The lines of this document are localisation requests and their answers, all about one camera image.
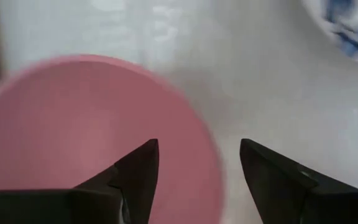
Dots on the pink plastic bowl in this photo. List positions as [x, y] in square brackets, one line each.
[57, 124]

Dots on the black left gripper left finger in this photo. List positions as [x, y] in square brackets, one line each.
[129, 186]

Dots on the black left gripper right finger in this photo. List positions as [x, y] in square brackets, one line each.
[284, 193]

